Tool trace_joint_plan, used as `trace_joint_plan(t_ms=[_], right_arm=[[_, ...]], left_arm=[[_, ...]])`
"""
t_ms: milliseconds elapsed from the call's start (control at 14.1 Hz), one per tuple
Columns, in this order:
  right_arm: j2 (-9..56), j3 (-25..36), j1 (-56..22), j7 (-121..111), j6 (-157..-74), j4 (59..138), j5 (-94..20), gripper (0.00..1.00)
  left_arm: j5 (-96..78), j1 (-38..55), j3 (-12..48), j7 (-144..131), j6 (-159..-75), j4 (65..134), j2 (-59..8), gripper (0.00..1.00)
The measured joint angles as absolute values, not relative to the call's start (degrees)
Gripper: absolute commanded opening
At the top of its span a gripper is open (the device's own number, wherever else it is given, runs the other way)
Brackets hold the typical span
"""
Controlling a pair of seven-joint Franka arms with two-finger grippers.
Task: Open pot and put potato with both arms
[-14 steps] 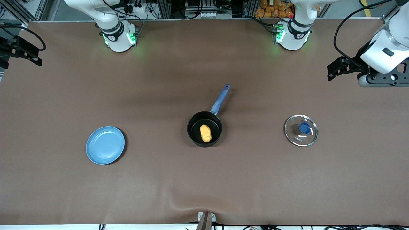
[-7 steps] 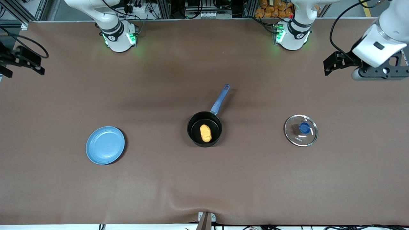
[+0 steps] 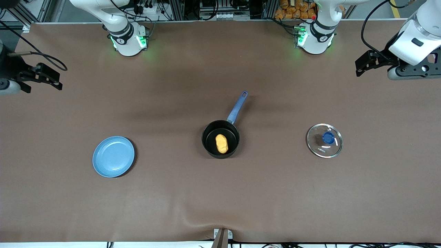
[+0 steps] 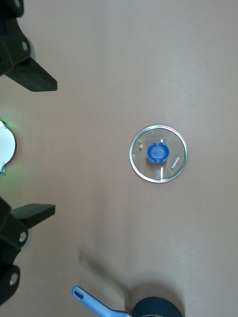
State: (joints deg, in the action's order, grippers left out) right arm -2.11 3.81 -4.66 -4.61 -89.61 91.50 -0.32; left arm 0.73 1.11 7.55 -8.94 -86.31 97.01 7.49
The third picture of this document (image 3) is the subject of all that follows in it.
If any glass lid with blue knob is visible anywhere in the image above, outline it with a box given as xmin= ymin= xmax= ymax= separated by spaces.
xmin=307 ymin=123 xmax=343 ymax=158

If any yellow potato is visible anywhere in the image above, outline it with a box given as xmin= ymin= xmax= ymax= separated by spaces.
xmin=215 ymin=134 xmax=229 ymax=154

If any orange toy food pile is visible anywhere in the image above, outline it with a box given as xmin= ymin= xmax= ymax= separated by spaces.
xmin=274 ymin=0 xmax=318 ymax=20

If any blue round plate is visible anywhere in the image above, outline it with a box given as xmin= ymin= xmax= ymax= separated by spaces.
xmin=92 ymin=136 xmax=135 ymax=178

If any white power strip with plugs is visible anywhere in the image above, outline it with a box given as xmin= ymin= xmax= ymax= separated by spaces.
xmin=122 ymin=3 xmax=167 ymax=22

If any brown table mat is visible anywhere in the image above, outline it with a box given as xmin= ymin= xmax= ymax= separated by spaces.
xmin=0 ymin=19 xmax=441 ymax=243

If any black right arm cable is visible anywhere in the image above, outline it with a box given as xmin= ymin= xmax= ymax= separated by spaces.
xmin=0 ymin=21 xmax=68 ymax=72

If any aluminium frame profile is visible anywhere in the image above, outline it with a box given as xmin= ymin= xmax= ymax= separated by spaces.
xmin=261 ymin=0 xmax=278 ymax=19
xmin=33 ymin=0 xmax=66 ymax=23
xmin=167 ymin=0 xmax=185 ymax=20

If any black pot with blue handle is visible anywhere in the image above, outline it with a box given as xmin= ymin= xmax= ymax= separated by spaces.
xmin=201 ymin=91 xmax=248 ymax=159

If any metal edge bracket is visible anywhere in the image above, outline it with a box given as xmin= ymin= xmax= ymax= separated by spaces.
xmin=213 ymin=228 xmax=233 ymax=248

